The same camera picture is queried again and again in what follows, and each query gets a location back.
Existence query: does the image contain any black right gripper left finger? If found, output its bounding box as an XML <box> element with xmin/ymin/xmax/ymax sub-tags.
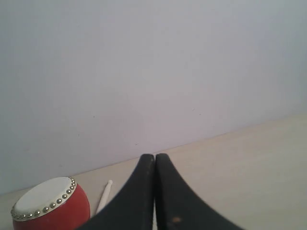
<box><xmin>80</xmin><ymin>154</ymin><xmax>154</xmax><ymax>230</ymax></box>

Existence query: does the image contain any white drumstick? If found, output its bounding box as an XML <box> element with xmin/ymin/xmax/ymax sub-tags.
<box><xmin>96</xmin><ymin>180</ymin><xmax>113</xmax><ymax>214</ymax></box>

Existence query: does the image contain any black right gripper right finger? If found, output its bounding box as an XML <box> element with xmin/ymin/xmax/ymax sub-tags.
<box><xmin>155</xmin><ymin>153</ymin><xmax>242</xmax><ymax>230</ymax></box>

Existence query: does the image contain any small red drum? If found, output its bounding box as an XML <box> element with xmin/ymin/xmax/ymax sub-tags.
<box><xmin>11</xmin><ymin>176</ymin><xmax>91</xmax><ymax>230</ymax></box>

